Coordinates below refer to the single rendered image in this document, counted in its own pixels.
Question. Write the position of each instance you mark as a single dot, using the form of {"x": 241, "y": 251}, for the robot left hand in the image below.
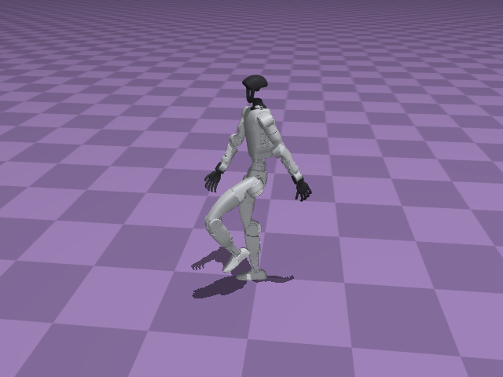
{"x": 302, "y": 188}

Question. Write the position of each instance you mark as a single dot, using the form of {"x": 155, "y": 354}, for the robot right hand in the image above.
{"x": 214, "y": 177}

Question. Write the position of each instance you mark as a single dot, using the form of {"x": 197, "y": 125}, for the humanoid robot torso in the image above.
{"x": 259, "y": 145}

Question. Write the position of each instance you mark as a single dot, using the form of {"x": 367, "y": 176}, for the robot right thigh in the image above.
{"x": 252, "y": 227}

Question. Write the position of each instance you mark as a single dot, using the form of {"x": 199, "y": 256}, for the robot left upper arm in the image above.
{"x": 267, "y": 123}

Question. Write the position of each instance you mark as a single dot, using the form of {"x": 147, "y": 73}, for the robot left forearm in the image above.
{"x": 289, "y": 163}

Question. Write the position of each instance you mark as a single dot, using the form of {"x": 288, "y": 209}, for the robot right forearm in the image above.
{"x": 227, "y": 158}

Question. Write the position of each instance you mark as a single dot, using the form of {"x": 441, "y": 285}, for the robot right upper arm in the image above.
{"x": 237, "y": 139}

